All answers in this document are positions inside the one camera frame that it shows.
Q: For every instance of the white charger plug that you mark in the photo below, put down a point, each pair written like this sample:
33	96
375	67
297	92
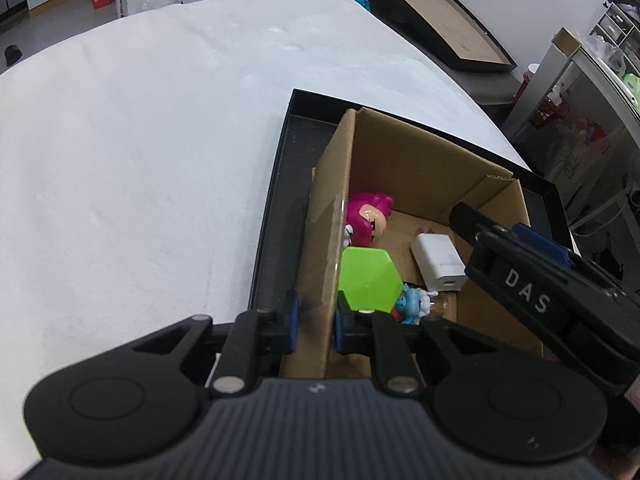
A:
437	260

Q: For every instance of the red cup with white lid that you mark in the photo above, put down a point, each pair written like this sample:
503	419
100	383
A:
527	80

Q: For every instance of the person's right forearm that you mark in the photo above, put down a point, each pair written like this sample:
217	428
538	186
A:
620	462

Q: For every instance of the black shallow tray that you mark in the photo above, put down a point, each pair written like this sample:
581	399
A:
280	240

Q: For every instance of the clear drawer organizer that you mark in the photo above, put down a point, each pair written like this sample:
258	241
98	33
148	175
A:
617	25

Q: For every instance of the small black floor object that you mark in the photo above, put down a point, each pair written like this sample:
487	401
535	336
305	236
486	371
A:
12	55

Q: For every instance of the green house-shaped block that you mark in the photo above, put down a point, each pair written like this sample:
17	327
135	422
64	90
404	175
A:
370	280

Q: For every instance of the green plastic bag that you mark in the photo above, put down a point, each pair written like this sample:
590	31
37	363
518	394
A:
632	85

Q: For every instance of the black frame with brown board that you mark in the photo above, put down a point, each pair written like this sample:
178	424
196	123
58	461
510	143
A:
440	25

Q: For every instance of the red plastic basket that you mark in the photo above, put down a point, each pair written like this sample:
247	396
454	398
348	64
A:
547	115

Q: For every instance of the grey desk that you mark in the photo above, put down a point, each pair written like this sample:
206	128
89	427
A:
585	110

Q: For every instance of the magenta toy figure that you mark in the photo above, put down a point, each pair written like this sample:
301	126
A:
367	215

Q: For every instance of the brown cardboard box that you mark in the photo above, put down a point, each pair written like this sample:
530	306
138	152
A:
425	175

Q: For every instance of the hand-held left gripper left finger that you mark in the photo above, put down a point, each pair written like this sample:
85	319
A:
294	325

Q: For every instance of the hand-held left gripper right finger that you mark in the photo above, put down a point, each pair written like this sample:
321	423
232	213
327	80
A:
342	330

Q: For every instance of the small blue toy figurine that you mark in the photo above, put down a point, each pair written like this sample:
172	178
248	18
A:
412	305

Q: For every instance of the small blue cloth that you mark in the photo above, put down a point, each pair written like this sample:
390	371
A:
363	3

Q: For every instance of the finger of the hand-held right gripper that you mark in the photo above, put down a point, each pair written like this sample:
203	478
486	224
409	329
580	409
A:
472	225
542	245

